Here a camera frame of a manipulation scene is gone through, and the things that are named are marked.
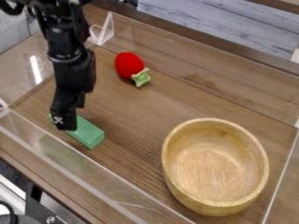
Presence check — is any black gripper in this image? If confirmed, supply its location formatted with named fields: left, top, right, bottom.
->
left=48, top=51, right=96, bottom=131

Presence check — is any green rectangular block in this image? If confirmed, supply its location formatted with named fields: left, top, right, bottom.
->
left=48, top=113, right=107, bottom=151

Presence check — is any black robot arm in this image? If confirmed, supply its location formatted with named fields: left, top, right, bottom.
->
left=0, top=0, right=96, bottom=130

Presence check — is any wooden brown bowl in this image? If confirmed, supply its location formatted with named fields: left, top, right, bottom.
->
left=162, top=118, right=270, bottom=216

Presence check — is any red plush strawberry toy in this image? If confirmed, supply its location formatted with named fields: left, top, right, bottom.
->
left=115, top=52, right=151, bottom=88

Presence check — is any clear acrylic tray wall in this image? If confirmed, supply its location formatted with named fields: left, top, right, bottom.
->
left=0, top=99, right=190, bottom=224

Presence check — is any black metal table bracket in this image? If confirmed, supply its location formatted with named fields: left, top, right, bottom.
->
left=24, top=185, right=68, bottom=224

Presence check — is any black cable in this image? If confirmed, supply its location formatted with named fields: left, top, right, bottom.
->
left=0, top=200, right=19, bottom=224

